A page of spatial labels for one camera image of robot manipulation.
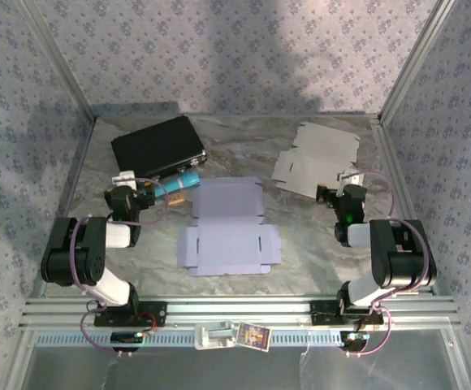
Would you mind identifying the black case with metal latches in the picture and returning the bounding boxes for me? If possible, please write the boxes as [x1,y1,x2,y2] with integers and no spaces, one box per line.
[110,115,208,182]

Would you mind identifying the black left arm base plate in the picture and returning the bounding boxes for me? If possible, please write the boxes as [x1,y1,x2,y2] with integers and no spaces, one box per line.
[93,301,167,328]

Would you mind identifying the turquoise tube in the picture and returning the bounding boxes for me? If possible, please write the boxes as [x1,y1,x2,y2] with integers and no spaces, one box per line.
[153,170,201,200]

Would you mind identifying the white paper box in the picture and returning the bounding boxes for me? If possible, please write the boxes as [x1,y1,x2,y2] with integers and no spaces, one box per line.
[270,121,361,201]

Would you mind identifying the black right controller board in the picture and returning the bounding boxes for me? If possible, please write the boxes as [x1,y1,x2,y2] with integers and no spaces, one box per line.
[339,331,370,353]

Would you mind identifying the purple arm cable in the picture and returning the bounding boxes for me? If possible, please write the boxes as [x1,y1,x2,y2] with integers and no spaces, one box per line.
[347,171,430,358]
[71,177,170,358]

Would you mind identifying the aluminium rear rail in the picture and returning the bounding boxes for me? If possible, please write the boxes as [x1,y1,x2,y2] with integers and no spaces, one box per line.
[91,111,382,122]

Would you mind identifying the colourful printed card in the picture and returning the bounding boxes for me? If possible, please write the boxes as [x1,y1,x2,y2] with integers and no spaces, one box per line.
[235,322,272,350]

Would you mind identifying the aluminium mounting rail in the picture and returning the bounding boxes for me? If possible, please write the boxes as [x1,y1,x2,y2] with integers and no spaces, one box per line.
[18,295,462,331]

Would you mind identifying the aluminium side rail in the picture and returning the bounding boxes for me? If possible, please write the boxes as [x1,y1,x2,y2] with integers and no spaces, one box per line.
[36,117,98,297]
[371,115,439,297]

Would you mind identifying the black controller board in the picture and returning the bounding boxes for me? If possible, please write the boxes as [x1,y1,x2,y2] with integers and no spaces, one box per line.
[339,331,370,353]
[110,331,145,353]

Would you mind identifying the black left controller board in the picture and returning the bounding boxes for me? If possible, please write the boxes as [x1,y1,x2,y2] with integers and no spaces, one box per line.
[110,331,145,353]

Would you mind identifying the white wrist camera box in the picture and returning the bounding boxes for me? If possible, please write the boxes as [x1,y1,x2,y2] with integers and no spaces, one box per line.
[337,169,362,186]
[111,170,137,189]

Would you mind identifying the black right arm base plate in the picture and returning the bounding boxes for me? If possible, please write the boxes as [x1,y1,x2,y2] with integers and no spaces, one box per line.
[310,300,384,326]

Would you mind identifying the grey metal panel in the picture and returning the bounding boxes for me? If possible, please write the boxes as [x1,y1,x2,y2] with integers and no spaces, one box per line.
[24,344,460,390]

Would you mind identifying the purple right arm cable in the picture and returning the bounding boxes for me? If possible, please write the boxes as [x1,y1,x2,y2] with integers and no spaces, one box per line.
[347,171,430,358]

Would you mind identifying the aluminium corner post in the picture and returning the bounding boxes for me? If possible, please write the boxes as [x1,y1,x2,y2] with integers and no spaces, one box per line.
[377,0,460,123]
[15,0,98,123]

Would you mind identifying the lilac paper box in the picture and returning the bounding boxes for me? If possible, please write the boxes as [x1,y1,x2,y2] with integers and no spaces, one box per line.
[176,177,281,278]

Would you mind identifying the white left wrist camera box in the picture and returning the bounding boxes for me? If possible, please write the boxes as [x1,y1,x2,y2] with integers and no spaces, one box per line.
[111,170,137,189]

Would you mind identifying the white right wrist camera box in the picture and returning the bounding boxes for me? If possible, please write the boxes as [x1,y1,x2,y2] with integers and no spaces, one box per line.
[337,169,362,186]

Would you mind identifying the white plastic bracket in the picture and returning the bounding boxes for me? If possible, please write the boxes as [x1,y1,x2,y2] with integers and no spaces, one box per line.
[193,320,236,350]

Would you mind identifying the grey slotted cable duct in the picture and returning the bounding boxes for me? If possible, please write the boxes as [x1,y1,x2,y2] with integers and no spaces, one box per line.
[34,329,344,349]

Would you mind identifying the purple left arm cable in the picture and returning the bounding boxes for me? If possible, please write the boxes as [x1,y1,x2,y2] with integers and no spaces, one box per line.
[71,177,170,358]

